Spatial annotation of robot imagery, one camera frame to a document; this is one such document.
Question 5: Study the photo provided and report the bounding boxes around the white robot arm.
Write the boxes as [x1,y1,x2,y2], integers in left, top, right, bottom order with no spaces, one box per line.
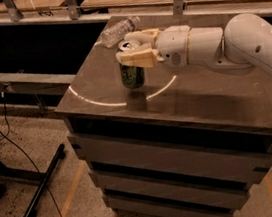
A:
[115,13,272,77]

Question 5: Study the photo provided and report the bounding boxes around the clear plastic water bottle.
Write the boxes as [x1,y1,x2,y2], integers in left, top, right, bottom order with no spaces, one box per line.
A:
[100,16,140,48]

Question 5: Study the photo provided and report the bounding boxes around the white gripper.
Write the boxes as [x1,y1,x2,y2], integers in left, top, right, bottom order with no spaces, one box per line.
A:
[115,25,191,68]

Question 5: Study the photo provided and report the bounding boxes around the green soda can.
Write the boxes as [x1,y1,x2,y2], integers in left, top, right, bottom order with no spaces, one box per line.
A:
[118,40,145,89]

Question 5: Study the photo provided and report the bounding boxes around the black stand leg frame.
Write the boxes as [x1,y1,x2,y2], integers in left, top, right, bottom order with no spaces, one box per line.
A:
[0,144,66,217]

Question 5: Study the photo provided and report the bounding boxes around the grey metal rail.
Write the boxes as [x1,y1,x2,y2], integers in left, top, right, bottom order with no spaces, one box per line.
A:
[0,73,75,96]

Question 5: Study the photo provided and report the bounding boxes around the grey drawer cabinet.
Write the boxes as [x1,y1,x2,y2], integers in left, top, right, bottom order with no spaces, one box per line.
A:
[43,0,272,217]

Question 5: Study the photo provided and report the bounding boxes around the black floor cable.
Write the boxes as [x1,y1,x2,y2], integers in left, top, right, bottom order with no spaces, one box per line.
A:
[0,86,65,217]

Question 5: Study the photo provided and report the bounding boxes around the metal bracket post far left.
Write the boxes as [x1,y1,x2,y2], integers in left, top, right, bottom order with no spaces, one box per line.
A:
[3,0,23,22]

